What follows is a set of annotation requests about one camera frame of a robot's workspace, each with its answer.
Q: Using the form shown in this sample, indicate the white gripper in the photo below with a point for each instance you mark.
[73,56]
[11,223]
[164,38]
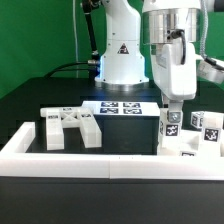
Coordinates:
[176,81]

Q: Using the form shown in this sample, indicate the white chair seat part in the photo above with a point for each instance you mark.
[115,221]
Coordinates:
[193,143]

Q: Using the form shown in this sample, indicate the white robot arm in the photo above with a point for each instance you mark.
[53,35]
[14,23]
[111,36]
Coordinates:
[159,22]

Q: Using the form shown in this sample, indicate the white tagged cube right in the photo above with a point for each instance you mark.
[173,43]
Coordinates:
[197,119]

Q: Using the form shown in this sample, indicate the white marker sheet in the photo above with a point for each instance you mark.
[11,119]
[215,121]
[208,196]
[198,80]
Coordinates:
[118,108]

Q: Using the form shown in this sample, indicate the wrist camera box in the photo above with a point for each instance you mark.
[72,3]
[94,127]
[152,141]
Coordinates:
[211,73]

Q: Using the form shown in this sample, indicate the white chair back frame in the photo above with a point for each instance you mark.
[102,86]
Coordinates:
[59,118]

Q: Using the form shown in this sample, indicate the white U-shaped fence frame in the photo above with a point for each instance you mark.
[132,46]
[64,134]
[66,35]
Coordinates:
[15,160]

